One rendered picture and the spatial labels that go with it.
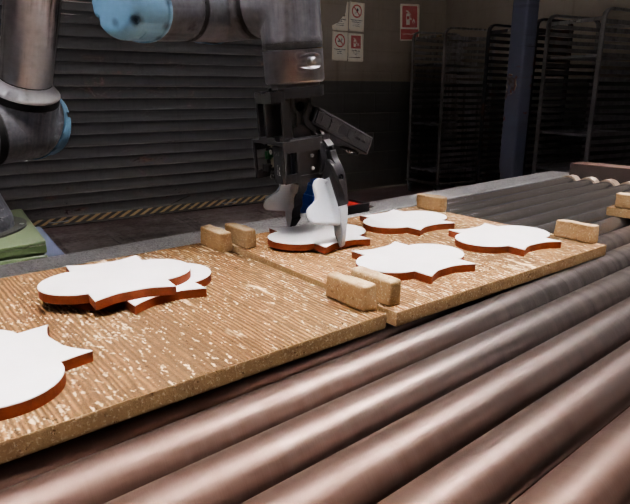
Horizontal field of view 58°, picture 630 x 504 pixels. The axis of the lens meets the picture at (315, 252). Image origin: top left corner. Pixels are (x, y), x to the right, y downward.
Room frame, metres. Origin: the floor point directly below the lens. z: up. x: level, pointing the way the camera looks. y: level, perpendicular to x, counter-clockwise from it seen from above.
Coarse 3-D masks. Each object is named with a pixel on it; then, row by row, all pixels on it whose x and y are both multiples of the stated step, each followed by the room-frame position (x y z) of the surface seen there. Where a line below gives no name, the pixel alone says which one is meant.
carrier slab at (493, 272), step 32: (352, 224) 0.88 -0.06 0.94; (480, 224) 0.88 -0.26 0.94; (256, 256) 0.71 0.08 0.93; (288, 256) 0.70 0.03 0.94; (320, 256) 0.70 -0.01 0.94; (480, 256) 0.70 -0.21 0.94; (512, 256) 0.70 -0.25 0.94; (544, 256) 0.70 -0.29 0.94; (576, 256) 0.71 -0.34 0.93; (416, 288) 0.58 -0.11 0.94; (448, 288) 0.58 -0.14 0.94; (480, 288) 0.59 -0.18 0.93
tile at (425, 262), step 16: (352, 256) 0.69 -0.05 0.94; (368, 256) 0.67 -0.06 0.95; (384, 256) 0.67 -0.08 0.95; (400, 256) 0.67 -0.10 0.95; (416, 256) 0.67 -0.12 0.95; (432, 256) 0.67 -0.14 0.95; (448, 256) 0.67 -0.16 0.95; (384, 272) 0.61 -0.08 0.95; (400, 272) 0.61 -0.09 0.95; (416, 272) 0.61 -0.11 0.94; (432, 272) 0.60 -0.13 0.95; (448, 272) 0.63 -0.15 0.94
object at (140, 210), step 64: (0, 0) 4.76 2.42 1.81; (64, 0) 5.02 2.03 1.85; (64, 64) 5.00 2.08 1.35; (128, 64) 5.32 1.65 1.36; (192, 64) 5.61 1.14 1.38; (256, 64) 5.97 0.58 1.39; (128, 128) 5.26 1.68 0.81; (192, 128) 5.59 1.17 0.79; (256, 128) 5.96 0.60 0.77; (0, 192) 4.64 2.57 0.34; (64, 192) 4.92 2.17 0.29; (128, 192) 5.22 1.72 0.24; (192, 192) 5.56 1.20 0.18; (256, 192) 5.96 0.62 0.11
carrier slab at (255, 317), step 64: (128, 256) 0.70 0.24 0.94; (192, 256) 0.70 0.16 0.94; (0, 320) 0.49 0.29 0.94; (64, 320) 0.49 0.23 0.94; (128, 320) 0.49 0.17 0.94; (192, 320) 0.49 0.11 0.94; (256, 320) 0.49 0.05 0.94; (320, 320) 0.49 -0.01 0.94; (384, 320) 0.51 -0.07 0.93; (128, 384) 0.37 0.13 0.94; (192, 384) 0.38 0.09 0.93; (0, 448) 0.30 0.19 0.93
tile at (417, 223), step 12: (360, 216) 0.91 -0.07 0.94; (372, 216) 0.90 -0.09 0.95; (384, 216) 0.90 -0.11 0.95; (396, 216) 0.90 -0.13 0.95; (408, 216) 0.90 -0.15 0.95; (420, 216) 0.90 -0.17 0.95; (432, 216) 0.90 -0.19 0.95; (444, 216) 0.90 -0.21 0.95; (372, 228) 0.83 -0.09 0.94; (384, 228) 0.82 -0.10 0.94; (396, 228) 0.82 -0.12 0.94; (408, 228) 0.83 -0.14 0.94; (420, 228) 0.81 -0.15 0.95; (432, 228) 0.84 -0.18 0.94; (444, 228) 0.85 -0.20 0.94
